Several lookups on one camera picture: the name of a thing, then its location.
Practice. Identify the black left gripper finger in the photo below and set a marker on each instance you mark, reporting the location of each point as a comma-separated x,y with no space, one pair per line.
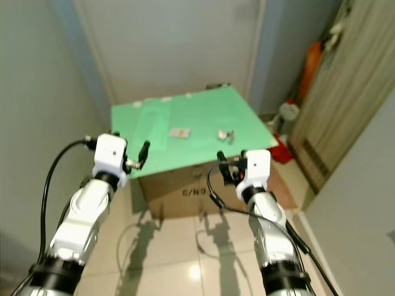
90,143
144,153

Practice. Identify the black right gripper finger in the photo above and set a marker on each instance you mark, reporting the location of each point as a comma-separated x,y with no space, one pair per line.
221,158
243,153

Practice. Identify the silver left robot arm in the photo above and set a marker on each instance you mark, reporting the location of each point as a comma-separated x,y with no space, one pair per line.
83,222

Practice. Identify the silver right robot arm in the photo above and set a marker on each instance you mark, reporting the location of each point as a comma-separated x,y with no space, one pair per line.
274,240

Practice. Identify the keys with white plush charm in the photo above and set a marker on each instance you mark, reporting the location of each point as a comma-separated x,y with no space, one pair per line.
225,135

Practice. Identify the red plastic item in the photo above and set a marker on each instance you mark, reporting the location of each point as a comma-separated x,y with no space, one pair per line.
281,150

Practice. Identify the green corrugated plastic board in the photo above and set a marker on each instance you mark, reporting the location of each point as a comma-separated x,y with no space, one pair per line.
191,114

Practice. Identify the brown cardboard box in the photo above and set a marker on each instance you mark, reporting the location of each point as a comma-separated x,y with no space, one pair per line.
179,194

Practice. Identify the long white tape piece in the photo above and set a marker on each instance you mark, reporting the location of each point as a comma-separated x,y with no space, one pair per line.
166,98

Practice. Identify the white jug with red cap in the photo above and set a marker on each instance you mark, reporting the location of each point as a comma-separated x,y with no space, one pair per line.
289,111

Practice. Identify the flat black strip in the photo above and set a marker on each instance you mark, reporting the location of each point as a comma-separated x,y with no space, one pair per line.
218,85

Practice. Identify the orange bag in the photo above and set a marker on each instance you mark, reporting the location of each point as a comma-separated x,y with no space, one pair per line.
310,68

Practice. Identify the wooden cabinet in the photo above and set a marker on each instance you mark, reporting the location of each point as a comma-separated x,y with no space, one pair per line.
345,98

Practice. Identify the white cabinet hanger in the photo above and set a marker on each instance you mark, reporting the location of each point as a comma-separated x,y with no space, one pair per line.
339,28

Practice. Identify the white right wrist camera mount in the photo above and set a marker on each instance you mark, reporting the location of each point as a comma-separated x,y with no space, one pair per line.
258,168

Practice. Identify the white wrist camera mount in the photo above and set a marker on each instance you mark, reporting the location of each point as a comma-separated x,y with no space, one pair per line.
258,168
110,157

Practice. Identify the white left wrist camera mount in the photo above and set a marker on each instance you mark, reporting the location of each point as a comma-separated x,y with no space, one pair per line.
110,157

